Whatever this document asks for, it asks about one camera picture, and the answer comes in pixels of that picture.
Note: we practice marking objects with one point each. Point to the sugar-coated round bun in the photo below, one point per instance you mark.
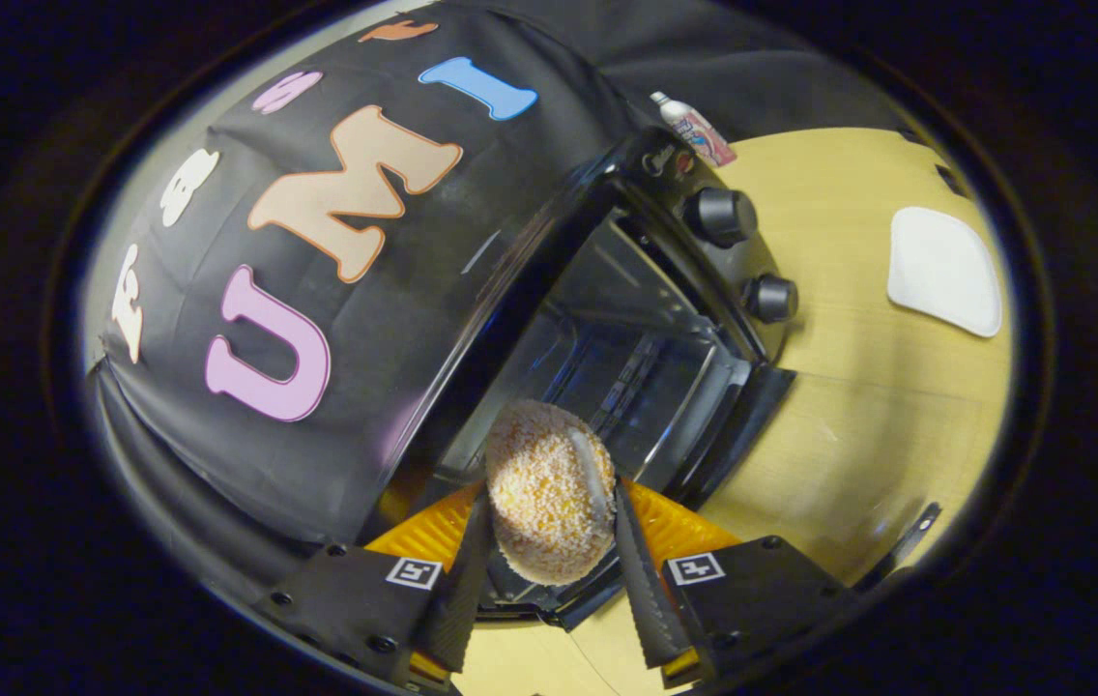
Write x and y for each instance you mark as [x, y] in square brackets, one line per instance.
[544, 493]

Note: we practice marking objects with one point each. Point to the black toaster oven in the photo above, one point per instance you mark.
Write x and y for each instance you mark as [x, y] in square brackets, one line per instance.
[675, 319]

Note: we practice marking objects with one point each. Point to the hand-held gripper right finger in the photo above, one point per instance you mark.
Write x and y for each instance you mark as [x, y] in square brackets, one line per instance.
[646, 599]

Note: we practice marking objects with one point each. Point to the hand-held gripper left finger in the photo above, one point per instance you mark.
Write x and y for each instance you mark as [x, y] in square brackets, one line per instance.
[457, 604]

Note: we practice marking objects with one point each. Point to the black backdrop cloth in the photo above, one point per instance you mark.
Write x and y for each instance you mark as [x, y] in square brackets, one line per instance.
[317, 435]

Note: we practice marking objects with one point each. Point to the white square plate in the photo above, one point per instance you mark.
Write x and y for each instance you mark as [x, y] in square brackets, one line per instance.
[945, 271]

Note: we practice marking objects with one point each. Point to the black table edge bracket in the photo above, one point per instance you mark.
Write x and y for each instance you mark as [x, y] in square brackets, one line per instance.
[910, 134]
[952, 181]

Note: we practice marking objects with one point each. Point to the silver pink spray bottle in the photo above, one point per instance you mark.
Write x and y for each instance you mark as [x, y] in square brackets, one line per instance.
[694, 126]

